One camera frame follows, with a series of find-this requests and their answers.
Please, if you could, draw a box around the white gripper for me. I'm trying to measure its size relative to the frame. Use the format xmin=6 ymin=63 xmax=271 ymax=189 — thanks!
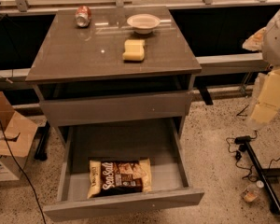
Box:
xmin=242 ymin=27 xmax=280 ymax=130

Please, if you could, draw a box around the brown sea salt chip bag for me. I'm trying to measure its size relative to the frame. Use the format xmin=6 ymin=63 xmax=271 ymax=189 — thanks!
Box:
xmin=88 ymin=159 xmax=152 ymax=198

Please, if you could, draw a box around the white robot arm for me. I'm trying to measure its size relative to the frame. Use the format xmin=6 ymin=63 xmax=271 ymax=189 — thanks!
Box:
xmin=242 ymin=9 xmax=280 ymax=131

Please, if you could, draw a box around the open grey middle drawer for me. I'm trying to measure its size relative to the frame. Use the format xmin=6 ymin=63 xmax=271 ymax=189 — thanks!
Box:
xmin=44 ymin=119 xmax=204 ymax=222

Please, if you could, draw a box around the grey drawer cabinet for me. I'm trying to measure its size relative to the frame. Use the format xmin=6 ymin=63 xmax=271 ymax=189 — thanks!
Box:
xmin=26 ymin=7 xmax=202 ymax=140

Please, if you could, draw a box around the closed grey top drawer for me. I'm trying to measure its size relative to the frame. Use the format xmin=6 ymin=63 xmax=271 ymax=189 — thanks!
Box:
xmin=40 ymin=91 xmax=192 ymax=126

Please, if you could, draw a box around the small plastic cup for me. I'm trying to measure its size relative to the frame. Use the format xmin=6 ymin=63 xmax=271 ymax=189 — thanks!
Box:
xmin=242 ymin=180 xmax=264 ymax=203

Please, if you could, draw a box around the yellow sponge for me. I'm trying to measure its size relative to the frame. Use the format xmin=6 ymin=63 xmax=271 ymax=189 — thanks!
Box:
xmin=122 ymin=39 xmax=145 ymax=62

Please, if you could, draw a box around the white bowl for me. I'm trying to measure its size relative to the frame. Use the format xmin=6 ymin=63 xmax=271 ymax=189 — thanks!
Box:
xmin=127 ymin=14 xmax=161 ymax=35

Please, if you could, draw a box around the red soda can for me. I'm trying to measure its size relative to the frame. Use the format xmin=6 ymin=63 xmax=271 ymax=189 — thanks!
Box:
xmin=75 ymin=6 xmax=91 ymax=27

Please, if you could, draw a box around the cardboard box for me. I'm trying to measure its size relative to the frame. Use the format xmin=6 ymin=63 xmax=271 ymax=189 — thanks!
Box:
xmin=0 ymin=91 xmax=38 ymax=181

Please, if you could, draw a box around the black power adapter cable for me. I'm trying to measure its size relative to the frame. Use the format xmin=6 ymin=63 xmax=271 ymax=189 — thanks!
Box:
xmin=225 ymin=105 xmax=259 ymax=183

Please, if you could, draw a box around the black cable on floor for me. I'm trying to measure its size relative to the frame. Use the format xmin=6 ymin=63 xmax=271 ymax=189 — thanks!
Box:
xmin=0 ymin=105 xmax=48 ymax=224

